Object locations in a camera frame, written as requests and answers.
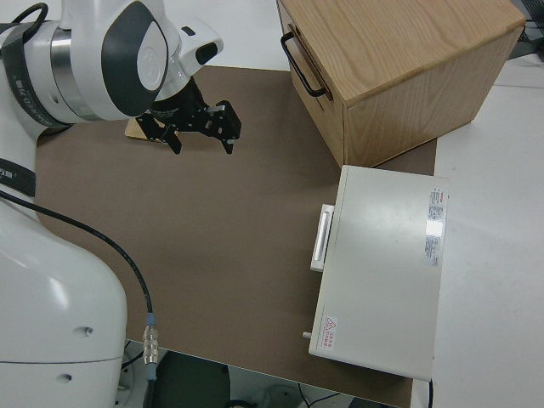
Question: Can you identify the dark background equipment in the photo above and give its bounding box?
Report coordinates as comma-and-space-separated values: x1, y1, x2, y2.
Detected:
514, 0, 544, 65

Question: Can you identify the white oven appliance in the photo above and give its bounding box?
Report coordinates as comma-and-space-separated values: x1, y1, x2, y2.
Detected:
300, 164, 451, 382

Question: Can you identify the small wooden block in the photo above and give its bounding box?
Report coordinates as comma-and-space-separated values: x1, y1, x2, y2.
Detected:
123, 117, 171, 145

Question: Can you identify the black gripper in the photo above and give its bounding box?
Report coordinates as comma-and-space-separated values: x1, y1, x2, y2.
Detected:
135, 83, 243, 156

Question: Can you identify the brown table mat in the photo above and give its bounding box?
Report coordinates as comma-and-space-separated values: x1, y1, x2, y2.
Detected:
35, 65, 439, 408

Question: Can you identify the black metal drawer handle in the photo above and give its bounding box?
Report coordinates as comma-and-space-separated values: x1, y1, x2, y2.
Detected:
280, 32, 329, 99

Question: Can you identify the black cable with metal connector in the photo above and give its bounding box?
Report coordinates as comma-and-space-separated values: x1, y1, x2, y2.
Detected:
0, 189, 163, 408

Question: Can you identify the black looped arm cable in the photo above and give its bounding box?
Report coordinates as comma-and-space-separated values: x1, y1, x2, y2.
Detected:
0, 3, 49, 53

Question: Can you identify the white oven door handle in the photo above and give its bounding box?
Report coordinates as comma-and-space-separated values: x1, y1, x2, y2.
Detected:
309, 204, 336, 273

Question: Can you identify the wooden drawer cabinet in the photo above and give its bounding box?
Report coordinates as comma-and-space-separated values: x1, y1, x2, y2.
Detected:
276, 0, 526, 169

